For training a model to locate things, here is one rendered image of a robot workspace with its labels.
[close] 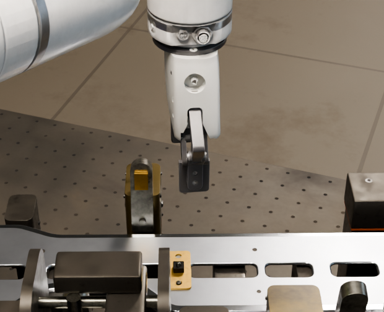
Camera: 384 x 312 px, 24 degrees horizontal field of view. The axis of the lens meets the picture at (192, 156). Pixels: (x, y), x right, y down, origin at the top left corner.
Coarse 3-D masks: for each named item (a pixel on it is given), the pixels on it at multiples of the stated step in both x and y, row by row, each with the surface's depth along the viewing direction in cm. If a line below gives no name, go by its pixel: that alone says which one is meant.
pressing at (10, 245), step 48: (0, 240) 145; (48, 240) 145; (96, 240) 145; (144, 240) 145; (192, 240) 145; (240, 240) 145; (288, 240) 145; (336, 240) 145; (0, 288) 137; (48, 288) 136; (192, 288) 137; (240, 288) 137; (336, 288) 137
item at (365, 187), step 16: (352, 176) 154; (368, 176) 154; (352, 192) 151; (368, 192) 151; (352, 208) 150; (368, 208) 150; (352, 224) 152; (368, 224) 152; (352, 272) 159; (368, 272) 159
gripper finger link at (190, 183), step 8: (192, 160) 90; (184, 168) 94; (192, 168) 93; (200, 168) 93; (208, 168) 94; (184, 176) 95; (192, 176) 94; (200, 176) 94; (208, 176) 95; (184, 184) 95; (192, 184) 94; (200, 184) 95; (208, 184) 96; (184, 192) 96; (192, 192) 96
